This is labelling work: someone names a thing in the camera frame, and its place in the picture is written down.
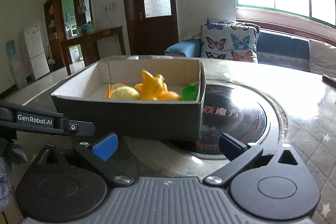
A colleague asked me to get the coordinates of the blue sofa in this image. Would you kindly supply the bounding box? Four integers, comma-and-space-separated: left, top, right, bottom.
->
163, 29, 336, 77

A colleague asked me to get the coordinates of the white refrigerator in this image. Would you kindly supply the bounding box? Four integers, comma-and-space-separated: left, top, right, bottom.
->
22, 24, 50, 81

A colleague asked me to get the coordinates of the large orange rubber toy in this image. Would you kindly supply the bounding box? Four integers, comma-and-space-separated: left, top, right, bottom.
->
158, 90, 181, 101

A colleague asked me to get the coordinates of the dark cardboard box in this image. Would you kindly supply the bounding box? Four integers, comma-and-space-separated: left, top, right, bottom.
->
51, 56, 206, 141

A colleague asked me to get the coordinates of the grey knitted gloved hand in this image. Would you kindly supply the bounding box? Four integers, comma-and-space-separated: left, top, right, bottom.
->
1, 143, 27, 211

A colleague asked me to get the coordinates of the green toy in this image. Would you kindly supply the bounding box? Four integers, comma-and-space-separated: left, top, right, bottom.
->
181, 83, 198, 101

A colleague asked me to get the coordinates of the small orange rubber toy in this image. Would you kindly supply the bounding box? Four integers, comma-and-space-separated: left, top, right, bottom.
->
134, 70, 167, 101

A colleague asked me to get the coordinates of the black induction cooktop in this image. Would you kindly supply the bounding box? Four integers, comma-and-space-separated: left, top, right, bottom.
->
162, 83, 288, 160

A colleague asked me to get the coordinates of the dark wooden sideboard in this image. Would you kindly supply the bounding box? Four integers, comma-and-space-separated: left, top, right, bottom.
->
59, 26, 126, 76

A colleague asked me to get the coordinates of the brown wooden door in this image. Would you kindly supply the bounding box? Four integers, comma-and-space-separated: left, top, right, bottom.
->
123, 0, 178, 55

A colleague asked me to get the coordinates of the butterfly print pillow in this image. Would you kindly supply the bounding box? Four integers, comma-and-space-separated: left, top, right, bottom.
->
201, 23, 260, 63

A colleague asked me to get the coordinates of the black remote control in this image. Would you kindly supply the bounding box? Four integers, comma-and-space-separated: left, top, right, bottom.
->
322, 75, 336, 89

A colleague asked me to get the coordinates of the grey star quilted tablecloth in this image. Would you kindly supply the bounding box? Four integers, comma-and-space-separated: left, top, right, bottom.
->
1, 59, 335, 223

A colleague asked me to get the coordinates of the wooden display cabinet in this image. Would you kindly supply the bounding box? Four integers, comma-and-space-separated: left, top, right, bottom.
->
43, 0, 93, 68

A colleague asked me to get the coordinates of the yellow plush duck toy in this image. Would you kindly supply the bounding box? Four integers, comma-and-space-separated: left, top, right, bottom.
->
104, 83, 139, 100

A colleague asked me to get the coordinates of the white sofa cushion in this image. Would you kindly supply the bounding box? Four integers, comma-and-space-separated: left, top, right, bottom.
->
309, 39, 336, 78

